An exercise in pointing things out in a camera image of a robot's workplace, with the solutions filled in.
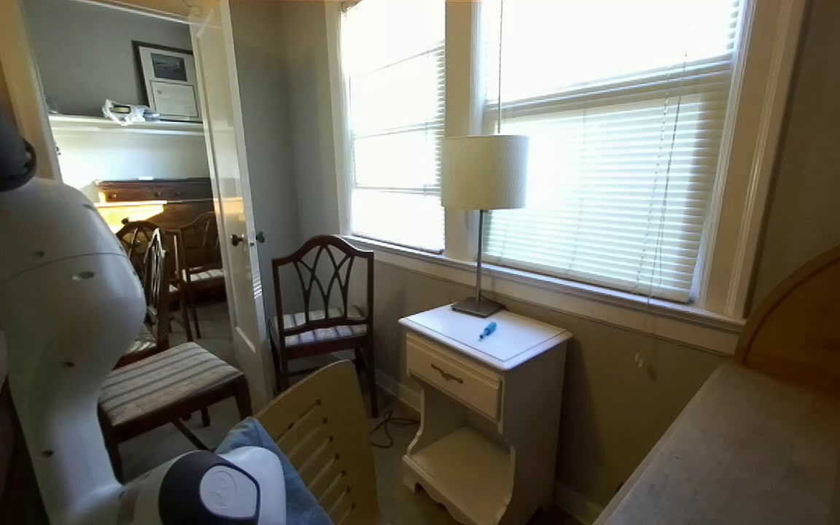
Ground white table lamp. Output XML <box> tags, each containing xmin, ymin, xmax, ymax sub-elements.
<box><xmin>436</xmin><ymin>132</ymin><xmax>530</xmax><ymax>321</ymax></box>

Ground blue cloth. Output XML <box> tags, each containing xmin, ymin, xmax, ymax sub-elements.
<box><xmin>216</xmin><ymin>416</ymin><xmax>331</xmax><ymax>525</ymax></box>

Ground wooden roll-top desk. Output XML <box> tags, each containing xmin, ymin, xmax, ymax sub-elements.
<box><xmin>595</xmin><ymin>244</ymin><xmax>840</xmax><ymax>525</ymax></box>

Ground white window blinds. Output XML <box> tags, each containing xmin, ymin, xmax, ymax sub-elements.
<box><xmin>337</xmin><ymin>0</ymin><xmax>747</xmax><ymax>302</ymax></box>

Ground dark chair by window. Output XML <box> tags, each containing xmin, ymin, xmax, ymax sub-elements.
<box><xmin>269</xmin><ymin>234</ymin><xmax>379</xmax><ymax>410</ymax></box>

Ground framed picture on shelf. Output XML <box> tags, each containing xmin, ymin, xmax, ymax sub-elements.
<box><xmin>134</xmin><ymin>41</ymin><xmax>197</xmax><ymax>120</ymax></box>

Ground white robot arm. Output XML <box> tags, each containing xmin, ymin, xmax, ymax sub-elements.
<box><xmin>0</xmin><ymin>110</ymin><xmax>289</xmax><ymax>525</ymax></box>

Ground white nightstand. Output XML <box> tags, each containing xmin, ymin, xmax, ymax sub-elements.
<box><xmin>398</xmin><ymin>307</ymin><xmax>572</xmax><ymax>525</ymax></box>

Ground white open door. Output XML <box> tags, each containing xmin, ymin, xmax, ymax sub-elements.
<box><xmin>188</xmin><ymin>0</ymin><xmax>271</xmax><ymax>409</ymax></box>

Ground light wooden slatted chair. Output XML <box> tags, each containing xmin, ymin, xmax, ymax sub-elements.
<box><xmin>255</xmin><ymin>361</ymin><xmax>379</xmax><ymax>525</ymax></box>

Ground dark chair striped seat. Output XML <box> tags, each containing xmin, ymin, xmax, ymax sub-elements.
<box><xmin>95</xmin><ymin>340</ymin><xmax>251</xmax><ymax>473</ymax></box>

